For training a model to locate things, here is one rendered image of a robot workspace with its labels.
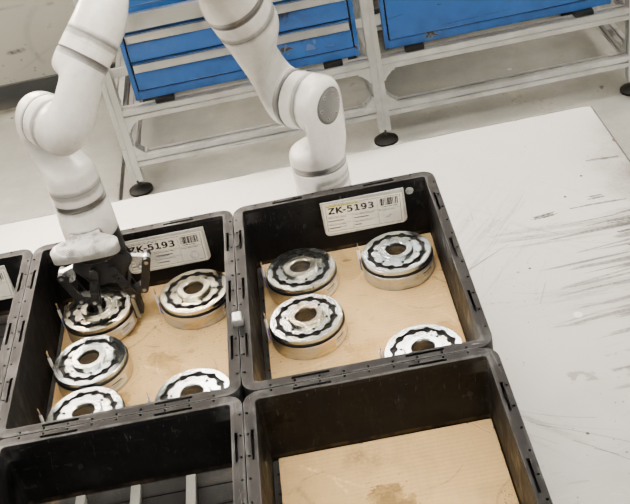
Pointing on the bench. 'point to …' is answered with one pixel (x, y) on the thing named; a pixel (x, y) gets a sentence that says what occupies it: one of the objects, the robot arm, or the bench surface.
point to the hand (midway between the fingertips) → (120, 308)
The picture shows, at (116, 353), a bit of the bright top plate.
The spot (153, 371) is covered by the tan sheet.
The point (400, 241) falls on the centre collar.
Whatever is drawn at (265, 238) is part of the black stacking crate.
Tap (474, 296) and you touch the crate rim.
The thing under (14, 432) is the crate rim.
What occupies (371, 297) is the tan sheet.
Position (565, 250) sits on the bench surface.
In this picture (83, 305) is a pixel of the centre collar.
